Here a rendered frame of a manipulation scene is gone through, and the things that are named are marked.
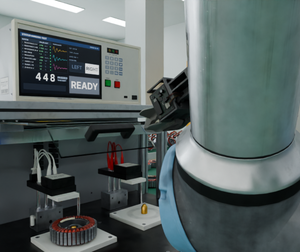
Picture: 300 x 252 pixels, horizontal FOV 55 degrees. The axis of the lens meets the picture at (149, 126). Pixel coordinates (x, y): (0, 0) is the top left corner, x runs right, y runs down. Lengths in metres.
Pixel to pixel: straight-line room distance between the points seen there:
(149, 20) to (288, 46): 4.87
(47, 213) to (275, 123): 0.73
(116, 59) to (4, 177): 0.49
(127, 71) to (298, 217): 0.83
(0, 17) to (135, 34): 3.64
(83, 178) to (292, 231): 0.87
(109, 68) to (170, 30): 6.83
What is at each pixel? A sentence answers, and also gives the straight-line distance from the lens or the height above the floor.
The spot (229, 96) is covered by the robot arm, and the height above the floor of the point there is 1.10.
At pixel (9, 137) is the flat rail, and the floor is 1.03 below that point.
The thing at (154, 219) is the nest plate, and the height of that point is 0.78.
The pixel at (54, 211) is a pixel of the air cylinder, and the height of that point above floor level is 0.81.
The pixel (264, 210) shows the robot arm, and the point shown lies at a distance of 0.25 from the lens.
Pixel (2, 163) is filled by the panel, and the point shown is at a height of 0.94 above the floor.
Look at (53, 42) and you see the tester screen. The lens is 0.87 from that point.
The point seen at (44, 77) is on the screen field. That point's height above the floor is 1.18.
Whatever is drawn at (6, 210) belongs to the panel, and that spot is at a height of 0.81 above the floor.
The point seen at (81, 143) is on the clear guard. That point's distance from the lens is 0.58.
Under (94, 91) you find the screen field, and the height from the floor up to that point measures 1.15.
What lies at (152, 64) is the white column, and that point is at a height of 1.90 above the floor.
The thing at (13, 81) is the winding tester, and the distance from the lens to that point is 0.82.
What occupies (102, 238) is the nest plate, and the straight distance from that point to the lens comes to 0.77.
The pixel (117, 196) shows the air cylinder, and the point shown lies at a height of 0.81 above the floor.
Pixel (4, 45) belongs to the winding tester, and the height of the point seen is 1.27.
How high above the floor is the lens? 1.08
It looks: 2 degrees down
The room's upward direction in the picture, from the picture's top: straight up
